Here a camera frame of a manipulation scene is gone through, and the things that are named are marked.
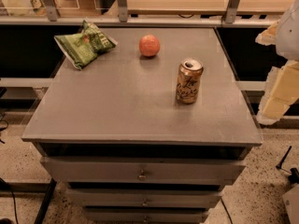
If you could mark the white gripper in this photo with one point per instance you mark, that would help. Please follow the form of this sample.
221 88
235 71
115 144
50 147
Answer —
290 36

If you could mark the orange soda can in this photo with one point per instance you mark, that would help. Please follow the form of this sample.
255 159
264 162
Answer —
189 75

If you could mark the orange apple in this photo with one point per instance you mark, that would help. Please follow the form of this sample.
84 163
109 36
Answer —
149 45

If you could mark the white box corner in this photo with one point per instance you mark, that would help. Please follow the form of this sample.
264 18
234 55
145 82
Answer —
291 201

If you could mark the grey drawer cabinet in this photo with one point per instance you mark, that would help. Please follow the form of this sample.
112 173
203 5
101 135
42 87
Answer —
127 149

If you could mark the green chip bag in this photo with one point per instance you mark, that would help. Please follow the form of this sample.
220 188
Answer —
84 47

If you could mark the metal railing shelf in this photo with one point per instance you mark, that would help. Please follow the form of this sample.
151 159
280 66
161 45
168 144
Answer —
188 13

